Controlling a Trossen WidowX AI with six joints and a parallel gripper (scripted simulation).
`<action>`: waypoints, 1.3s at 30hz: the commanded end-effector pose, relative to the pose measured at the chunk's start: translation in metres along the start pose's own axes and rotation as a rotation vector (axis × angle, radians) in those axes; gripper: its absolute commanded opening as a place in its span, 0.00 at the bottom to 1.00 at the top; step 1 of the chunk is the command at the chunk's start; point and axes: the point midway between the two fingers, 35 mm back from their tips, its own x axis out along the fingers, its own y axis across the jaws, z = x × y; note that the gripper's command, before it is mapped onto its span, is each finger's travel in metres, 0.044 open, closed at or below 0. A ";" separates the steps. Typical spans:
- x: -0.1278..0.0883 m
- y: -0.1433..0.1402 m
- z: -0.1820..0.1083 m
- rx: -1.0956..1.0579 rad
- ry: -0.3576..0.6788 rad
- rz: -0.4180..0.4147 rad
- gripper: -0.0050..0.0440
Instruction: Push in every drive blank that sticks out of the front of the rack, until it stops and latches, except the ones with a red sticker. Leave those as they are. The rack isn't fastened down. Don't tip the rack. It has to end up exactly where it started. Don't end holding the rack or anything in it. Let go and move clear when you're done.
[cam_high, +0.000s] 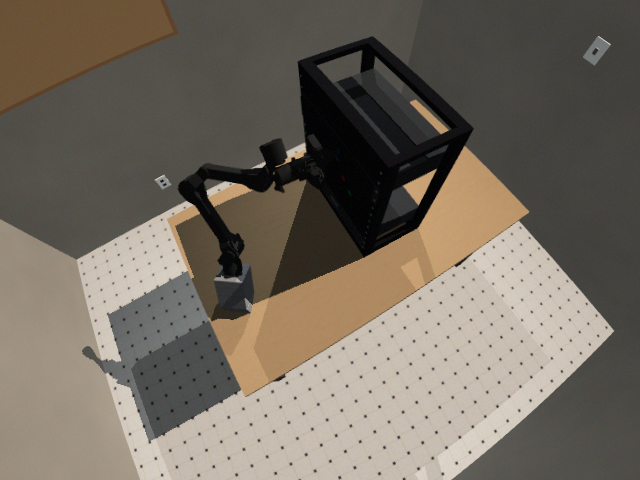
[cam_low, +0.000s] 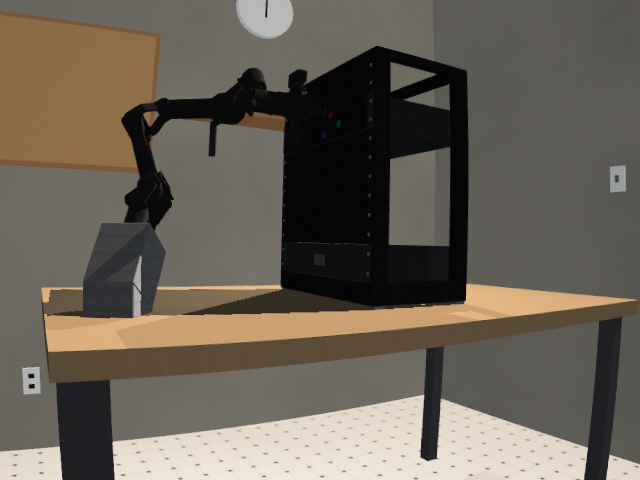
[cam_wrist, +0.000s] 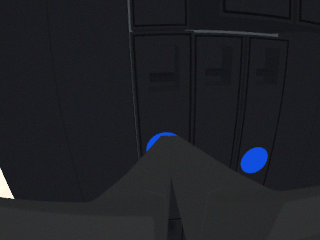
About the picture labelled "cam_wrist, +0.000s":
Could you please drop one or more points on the black server rack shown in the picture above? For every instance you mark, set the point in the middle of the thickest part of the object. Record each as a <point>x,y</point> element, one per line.
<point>67,121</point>

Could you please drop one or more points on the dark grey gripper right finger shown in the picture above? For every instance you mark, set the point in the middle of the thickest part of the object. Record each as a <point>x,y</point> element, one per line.
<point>217,203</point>

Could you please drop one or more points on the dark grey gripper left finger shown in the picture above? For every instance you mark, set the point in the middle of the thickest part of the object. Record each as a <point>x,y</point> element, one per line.
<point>134,208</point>

